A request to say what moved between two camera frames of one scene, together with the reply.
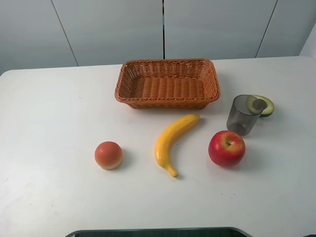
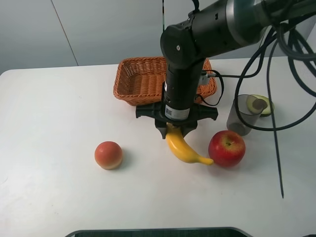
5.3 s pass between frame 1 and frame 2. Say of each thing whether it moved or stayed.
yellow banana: moved
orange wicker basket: stayed
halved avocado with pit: stayed
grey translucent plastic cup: stayed
